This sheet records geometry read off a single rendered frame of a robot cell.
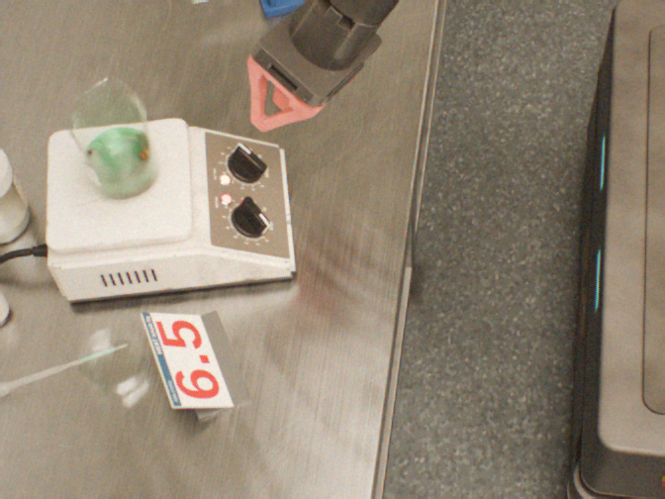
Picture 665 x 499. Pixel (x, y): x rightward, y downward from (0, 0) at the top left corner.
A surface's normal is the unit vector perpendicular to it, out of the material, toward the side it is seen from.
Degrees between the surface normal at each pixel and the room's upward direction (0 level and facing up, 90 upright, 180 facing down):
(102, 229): 0
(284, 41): 30
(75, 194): 0
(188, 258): 90
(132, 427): 0
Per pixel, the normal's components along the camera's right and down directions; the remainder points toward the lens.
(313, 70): 0.45, -0.51
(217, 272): 0.10, 0.85
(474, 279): -0.05, -0.51
